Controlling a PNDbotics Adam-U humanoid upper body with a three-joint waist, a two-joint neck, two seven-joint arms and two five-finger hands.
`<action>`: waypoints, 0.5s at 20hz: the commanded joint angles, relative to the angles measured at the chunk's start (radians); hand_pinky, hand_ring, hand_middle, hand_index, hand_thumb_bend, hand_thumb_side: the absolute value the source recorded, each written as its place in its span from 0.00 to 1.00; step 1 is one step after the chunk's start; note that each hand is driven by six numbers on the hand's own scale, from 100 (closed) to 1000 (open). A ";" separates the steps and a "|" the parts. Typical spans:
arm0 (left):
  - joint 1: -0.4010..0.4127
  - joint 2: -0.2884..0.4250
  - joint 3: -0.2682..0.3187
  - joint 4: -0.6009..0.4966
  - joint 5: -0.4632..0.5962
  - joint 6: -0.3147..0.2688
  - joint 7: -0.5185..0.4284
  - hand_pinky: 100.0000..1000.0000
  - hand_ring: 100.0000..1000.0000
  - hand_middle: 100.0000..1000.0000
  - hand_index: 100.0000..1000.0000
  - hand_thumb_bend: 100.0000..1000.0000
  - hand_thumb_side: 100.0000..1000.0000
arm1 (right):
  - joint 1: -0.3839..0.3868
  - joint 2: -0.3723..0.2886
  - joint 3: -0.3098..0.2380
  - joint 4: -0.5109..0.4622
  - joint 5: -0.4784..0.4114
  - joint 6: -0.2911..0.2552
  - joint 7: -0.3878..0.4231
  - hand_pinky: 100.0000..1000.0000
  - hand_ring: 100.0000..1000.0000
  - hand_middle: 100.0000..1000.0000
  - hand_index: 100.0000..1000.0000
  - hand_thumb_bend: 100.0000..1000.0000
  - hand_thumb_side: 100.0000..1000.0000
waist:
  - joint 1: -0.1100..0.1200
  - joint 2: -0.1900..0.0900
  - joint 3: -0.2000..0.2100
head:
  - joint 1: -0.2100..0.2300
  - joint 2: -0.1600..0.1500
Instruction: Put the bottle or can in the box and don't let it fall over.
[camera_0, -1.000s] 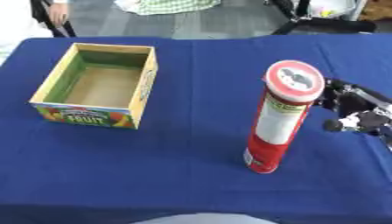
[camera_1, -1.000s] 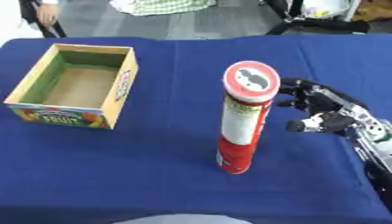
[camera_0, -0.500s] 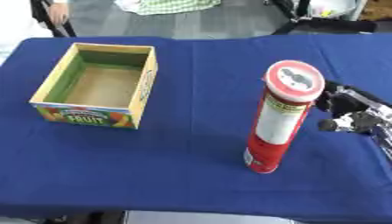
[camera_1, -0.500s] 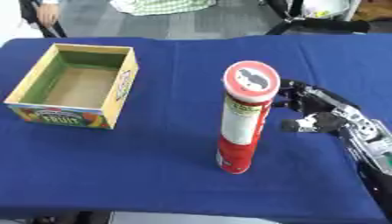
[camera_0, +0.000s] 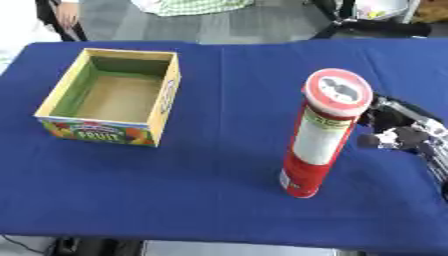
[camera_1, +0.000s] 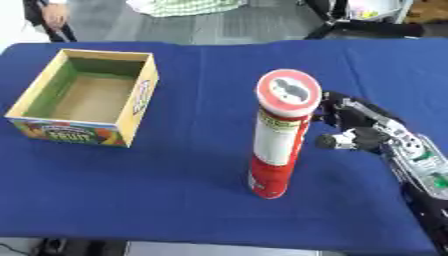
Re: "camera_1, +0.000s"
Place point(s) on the person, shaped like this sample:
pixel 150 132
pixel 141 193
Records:
pixel 51 18

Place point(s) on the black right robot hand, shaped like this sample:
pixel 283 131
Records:
pixel 357 124

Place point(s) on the tan cardboard box green inside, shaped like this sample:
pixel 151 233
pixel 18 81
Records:
pixel 87 96

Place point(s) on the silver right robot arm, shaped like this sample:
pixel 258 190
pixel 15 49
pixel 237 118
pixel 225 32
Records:
pixel 424 173

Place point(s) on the red and white tube can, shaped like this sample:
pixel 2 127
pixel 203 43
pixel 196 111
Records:
pixel 280 133

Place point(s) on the black chair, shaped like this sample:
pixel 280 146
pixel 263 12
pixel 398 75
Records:
pixel 356 20

